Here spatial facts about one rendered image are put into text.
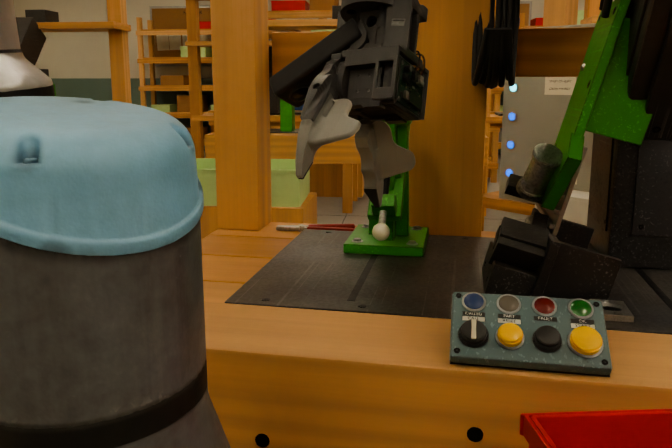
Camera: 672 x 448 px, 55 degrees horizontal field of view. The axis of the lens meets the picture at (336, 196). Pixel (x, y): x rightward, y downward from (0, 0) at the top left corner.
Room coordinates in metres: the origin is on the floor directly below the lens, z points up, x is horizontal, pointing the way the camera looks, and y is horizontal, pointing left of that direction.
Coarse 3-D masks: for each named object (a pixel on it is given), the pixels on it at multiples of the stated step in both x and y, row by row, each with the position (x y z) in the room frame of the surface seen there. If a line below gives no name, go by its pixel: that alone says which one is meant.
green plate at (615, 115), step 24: (624, 0) 0.77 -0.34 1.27; (600, 24) 0.85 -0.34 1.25; (624, 24) 0.78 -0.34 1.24; (600, 48) 0.79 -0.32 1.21; (624, 48) 0.78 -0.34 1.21; (600, 72) 0.77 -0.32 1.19; (624, 72) 0.78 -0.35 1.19; (576, 96) 0.85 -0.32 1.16; (600, 96) 0.79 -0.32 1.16; (624, 96) 0.78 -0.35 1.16; (576, 120) 0.79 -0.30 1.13; (600, 120) 0.79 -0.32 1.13; (624, 120) 0.78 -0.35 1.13; (648, 120) 0.78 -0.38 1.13
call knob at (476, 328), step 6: (462, 324) 0.60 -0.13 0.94; (468, 324) 0.60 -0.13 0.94; (474, 324) 0.60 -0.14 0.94; (480, 324) 0.60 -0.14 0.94; (462, 330) 0.59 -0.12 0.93; (468, 330) 0.59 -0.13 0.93; (474, 330) 0.59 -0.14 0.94; (480, 330) 0.59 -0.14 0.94; (486, 330) 0.59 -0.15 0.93; (462, 336) 0.59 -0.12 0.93; (468, 336) 0.59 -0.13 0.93; (474, 336) 0.59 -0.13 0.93; (480, 336) 0.59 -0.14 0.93; (486, 336) 0.59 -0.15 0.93; (468, 342) 0.59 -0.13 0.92; (474, 342) 0.59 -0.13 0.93; (480, 342) 0.59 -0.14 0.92
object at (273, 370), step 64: (256, 320) 0.71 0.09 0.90; (320, 320) 0.71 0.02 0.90; (384, 320) 0.71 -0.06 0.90; (448, 320) 0.71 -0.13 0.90; (256, 384) 0.62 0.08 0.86; (320, 384) 0.61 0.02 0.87; (384, 384) 0.59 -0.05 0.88; (448, 384) 0.58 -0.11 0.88; (512, 384) 0.57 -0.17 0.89; (576, 384) 0.56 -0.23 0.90; (640, 384) 0.55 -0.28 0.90
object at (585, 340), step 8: (576, 328) 0.58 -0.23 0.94; (584, 328) 0.58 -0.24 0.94; (592, 328) 0.58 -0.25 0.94; (576, 336) 0.57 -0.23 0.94; (584, 336) 0.57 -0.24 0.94; (592, 336) 0.57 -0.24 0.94; (600, 336) 0.57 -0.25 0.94; (576, 344) 0.57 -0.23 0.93; (584, 344) 0.57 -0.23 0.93; (592, 344) 0.57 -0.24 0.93; (600, 344) 0.57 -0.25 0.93; (584, 352) 0.57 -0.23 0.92; (592, 352) 0.56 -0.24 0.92
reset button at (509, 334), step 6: (504, 324) 0.59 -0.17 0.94; (510, 324) 0.59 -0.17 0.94; (498, 330) 0.59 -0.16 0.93; (504, 330) 0.59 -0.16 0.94; (510, 330) 0.59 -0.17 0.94; (516, 330) 0.59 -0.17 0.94; (498, 336) 0.59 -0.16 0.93; (504, 336) 0.58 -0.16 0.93; (510, 336) 0.58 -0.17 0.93; (516, 336) 0.58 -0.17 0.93; (522, 336) 0.58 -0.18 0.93; (504, 342) 0.58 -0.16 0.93; (510, 342) 0.58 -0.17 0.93; (516, 342) 0.58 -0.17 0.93
